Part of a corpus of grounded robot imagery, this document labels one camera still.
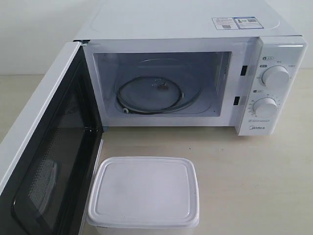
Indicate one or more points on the white Midea microwave oven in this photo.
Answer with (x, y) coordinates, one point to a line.
(125, 32)

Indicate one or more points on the glass microwave turntable plate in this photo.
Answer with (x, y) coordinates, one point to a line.
(158, 86)

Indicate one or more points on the white plastic food container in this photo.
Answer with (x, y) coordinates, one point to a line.
(144, 196)

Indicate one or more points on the white microwave door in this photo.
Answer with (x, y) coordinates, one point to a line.
(48, 156)

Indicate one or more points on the printed paper instruction sheet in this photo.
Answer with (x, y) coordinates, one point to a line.
(236, 23)

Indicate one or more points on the upper white control knob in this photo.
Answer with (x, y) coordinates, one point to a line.
(276, 77)

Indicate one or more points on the lower white timer knob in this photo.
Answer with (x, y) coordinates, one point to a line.
(265, 107)

